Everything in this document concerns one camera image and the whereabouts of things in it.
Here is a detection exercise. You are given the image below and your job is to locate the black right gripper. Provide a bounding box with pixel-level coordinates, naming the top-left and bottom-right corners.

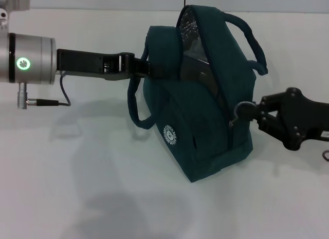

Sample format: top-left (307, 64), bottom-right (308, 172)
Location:
top-left (252, 87), bottom-right (329, 151)

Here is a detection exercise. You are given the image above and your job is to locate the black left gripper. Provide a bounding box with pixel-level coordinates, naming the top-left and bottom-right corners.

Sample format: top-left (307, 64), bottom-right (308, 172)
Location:
top-left (55, 48), bottom-right (181, 82)

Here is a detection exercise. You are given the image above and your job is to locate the metal zipper pull ring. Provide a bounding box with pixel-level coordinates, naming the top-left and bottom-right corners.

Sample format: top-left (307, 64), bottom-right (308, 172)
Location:
top-left (228, 101), bottom-right (255, 127)

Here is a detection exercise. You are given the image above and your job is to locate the dark teal fabric lunch bag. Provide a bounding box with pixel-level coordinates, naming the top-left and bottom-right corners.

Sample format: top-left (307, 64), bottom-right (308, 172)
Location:
top-left (127, 4), bottom-right (268, 183)

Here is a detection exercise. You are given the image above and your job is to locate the left arm cable with plug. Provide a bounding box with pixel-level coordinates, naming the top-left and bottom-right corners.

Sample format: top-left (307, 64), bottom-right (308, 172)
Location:
top-left (17, 71), bottom-right (71, 109)

